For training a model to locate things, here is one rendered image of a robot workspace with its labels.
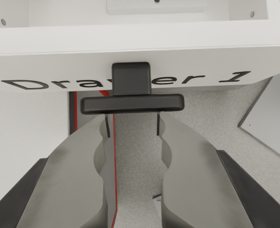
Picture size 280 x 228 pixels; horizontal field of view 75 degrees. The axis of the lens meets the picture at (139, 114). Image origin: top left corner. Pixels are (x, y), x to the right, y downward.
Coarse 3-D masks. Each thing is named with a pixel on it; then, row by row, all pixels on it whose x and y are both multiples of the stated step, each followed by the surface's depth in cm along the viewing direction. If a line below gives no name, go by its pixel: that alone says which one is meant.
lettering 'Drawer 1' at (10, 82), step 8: (240, 72) 17; (248, 72) 17; (16, 80) 16; (24, 80) 16; (88, 80) 17; (152, 80) 18; (168, 80) 18; (176, 80) 18; (232, 80) 20; (24, 88) 19; (32, 88) 19; (40, 88) 19
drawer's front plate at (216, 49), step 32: (0, 32) 11; (32, 32) 11; (64, 32) 11; (96, 32) 11; (128, 32) 11; (160, 32) 11; (192, 32) 11; (224, 32) 11; (256, 32) 11; (0, 64) 12; (32, 64) 13; (64, 64) 13; (96, 64) 13; (160, 64) 14; (192, 64) 14; (224, 64) 14; (256, 64) 15
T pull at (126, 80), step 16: (112, 64) 13; (128, 64) 13; (144, 64) 13; (112, 80) 13; (128, 80) 13; (144, 80) 13; (112, 96) 13; (128, 96) 13; (144, 96) 13; (160, 96) 13; (176, 96) 13; (96, 112) 13; (112, 112) 13; (128, 112) 13; (144, 112) 13
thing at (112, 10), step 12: (108, 0) 20; (120, 0) 20; (132, 0) 20; (144, 0) 20; (156, 0) 20; (168, 0) 20; (180, 0) 20; (192, 0) 20; (204, 0) 20; (108, 12) 20; (120, 12) 20; (132, 12) 20; (144, 12) 21; (156, 12) 21; (168, 12) 21; (180, 12) 21; (192, 12) 21
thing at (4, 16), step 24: (0, 0) 16; (24, 0) 20; (48, 0) 21; (72, 0) 21; (96, 0) 21; (216, 0) 21; (240, 0) 19; (264, 0) 15; (0, 24) 16; (24, 24) 20; (48, 24) 21; (72, 24) 21; (96, 24) 21
